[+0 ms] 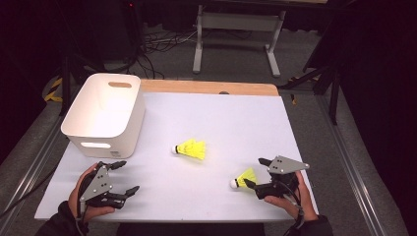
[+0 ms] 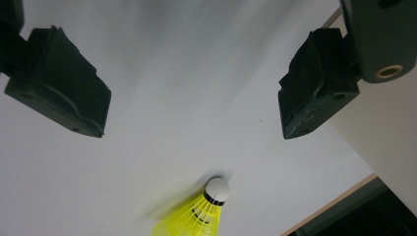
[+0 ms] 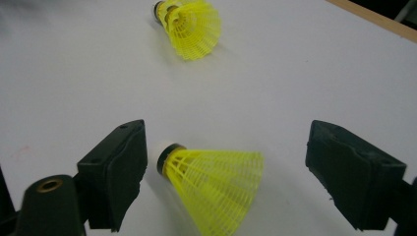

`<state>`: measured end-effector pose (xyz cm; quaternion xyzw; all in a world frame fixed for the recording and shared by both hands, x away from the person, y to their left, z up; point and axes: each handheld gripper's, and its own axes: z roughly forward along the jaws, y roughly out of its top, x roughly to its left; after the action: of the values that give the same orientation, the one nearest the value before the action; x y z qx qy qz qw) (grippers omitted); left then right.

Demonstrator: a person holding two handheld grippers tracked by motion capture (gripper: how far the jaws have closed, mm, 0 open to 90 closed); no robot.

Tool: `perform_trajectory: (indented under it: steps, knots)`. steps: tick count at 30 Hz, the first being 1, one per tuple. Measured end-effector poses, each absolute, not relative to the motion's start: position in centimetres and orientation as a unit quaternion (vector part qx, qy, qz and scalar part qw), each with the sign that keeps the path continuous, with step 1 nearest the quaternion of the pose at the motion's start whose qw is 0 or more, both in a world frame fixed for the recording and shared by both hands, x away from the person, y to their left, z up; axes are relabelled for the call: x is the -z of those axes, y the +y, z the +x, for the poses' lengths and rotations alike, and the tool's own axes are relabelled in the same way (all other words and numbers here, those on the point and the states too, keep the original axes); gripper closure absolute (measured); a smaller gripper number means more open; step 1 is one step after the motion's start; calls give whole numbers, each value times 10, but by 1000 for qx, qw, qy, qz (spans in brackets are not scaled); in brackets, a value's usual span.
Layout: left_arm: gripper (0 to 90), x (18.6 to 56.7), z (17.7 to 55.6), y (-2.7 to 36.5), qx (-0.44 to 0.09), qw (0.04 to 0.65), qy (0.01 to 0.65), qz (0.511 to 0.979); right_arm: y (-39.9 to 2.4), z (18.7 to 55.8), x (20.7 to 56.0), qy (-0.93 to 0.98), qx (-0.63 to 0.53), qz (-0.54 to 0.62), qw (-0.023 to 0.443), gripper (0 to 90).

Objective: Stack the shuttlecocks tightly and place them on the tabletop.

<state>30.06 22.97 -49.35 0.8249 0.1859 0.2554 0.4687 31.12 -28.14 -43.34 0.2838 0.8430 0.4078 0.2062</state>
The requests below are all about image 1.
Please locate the white metal stand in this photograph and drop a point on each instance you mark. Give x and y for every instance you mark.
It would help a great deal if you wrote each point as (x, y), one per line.
(241, 21)

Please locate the white plastic storage bin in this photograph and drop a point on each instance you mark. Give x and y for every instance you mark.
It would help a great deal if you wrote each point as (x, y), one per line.
(105, 108)

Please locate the yellow and black floor tape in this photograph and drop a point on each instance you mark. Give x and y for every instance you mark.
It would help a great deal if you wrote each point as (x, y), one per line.
(54, 95)

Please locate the black stand with angled legs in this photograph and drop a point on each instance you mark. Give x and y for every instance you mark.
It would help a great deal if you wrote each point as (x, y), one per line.
(334, 101)

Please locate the person's left hand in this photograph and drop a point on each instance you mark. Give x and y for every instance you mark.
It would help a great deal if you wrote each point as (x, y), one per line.
(74, 196)

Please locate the grey metal floor rail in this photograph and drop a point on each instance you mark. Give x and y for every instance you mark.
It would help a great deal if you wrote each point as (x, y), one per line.
(347, 157)
(32, 164)

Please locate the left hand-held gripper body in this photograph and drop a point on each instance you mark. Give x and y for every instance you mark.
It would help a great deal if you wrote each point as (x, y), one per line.
(98, 187)

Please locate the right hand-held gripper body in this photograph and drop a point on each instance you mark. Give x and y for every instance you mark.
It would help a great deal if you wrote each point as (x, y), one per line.
(283, 165)

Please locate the person's right hand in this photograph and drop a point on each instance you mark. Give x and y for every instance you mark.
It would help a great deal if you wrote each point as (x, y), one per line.
(303, 205)

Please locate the black tripod stand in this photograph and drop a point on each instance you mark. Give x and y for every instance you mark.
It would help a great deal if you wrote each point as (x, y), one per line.
(65, 88)

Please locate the white table mat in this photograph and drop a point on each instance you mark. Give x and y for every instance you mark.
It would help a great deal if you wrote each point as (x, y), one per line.
(213, 118)

